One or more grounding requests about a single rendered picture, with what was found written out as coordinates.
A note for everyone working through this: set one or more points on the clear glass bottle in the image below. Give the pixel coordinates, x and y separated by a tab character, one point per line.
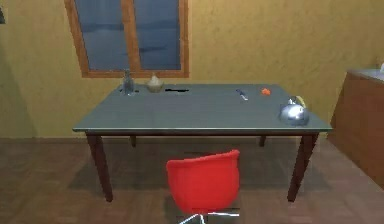
127	83

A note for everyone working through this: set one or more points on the wooden framed window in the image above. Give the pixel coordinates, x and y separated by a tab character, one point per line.
130	36

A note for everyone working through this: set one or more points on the brown wooden counter cabinet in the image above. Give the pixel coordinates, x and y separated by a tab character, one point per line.
361	123

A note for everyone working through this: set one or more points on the dark wall picture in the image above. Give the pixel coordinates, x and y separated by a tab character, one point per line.
1	16

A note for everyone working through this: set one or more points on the small pale object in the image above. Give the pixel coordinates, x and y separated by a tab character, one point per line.
382	68

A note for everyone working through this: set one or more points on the small orange object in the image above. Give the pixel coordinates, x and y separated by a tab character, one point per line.
265	91

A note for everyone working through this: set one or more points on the red swivel chair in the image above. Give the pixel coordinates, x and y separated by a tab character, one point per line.
203	181

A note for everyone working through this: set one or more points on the grey-top wooden-leg table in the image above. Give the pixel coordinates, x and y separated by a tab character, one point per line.
200	110

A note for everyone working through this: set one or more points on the shiny silver kettle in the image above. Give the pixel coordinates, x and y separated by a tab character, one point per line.
294	112

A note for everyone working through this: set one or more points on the flat black object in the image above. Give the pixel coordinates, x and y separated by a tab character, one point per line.
177	90

